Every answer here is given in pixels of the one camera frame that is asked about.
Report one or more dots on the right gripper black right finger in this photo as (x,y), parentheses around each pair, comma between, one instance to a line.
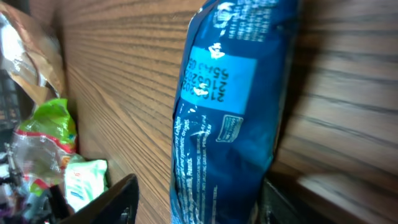
(279,207)

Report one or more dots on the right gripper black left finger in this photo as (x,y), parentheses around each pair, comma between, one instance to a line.
(118,204)

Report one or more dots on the teal wet wipes pack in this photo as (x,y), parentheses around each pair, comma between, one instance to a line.
(84,181)

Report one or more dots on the green clear snack bag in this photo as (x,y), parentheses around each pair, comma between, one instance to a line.
(43,145)

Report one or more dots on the blue Oreo cookie pack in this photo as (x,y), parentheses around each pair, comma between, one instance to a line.
(228,107)

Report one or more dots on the beige brown snack bag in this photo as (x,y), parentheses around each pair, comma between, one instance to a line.
(31,56)

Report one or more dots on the grey plastic mesh basket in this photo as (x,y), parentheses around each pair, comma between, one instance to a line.
(10,109)

